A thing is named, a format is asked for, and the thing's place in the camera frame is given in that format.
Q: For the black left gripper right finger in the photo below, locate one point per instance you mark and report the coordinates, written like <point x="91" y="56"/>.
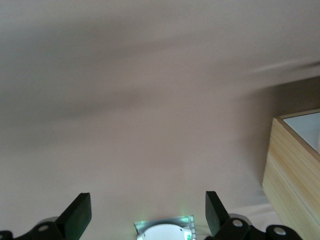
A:
<point x="216" y="215"/>

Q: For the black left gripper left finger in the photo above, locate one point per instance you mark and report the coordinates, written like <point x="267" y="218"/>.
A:
<point x="75" y="217"/>

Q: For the wooden drawer cabinet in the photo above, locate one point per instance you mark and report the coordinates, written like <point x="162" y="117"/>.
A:
<point x="287" y="180"/>

